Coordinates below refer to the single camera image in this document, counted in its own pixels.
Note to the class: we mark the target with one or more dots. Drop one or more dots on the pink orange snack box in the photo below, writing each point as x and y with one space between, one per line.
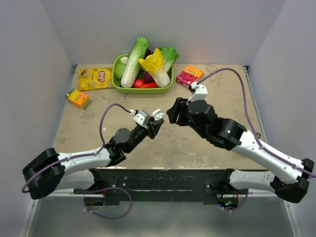
189 75

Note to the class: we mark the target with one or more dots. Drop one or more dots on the red tomato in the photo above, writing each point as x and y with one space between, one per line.
139 83

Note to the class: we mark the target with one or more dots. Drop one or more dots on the green white napa cabbage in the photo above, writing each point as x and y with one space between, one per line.
133 66

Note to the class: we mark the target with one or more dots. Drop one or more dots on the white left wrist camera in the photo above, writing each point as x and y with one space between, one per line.
140 117

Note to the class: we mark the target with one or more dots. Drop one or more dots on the white earbud charging case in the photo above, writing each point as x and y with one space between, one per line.
158 115

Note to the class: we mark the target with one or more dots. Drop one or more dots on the green lettuce leaf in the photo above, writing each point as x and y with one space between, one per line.
169 56

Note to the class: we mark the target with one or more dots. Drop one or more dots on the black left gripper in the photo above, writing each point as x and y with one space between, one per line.
153 128

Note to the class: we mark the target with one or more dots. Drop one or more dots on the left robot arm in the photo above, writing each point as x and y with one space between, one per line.
45 172

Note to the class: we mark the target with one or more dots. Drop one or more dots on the yellow Lays chips bag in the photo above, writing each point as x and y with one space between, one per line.
95 78

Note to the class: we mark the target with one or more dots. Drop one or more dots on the yellow white cabbage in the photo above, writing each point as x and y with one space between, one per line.
153 64

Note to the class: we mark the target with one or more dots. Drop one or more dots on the round green vegetable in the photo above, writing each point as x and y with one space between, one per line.
118 70

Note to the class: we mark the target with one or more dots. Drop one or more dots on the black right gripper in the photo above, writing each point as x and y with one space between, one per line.
179 106

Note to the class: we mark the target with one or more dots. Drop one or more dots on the orange carrot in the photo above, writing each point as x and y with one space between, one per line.
150 85

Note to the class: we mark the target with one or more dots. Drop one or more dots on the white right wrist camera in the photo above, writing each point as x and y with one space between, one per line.
198 91

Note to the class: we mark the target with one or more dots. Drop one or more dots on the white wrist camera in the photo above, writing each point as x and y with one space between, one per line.
140 117
198 91

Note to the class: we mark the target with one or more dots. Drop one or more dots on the green plastic basket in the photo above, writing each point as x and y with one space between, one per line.
132 90

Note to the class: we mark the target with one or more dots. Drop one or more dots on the purple onion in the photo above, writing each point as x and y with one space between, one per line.
147 77

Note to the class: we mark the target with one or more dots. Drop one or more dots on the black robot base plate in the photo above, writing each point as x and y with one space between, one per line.
157 185

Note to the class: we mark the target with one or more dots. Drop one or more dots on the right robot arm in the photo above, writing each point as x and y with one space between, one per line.
286 177

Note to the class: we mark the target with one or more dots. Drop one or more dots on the orange yellow sponge pack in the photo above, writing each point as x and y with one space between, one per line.
78 98

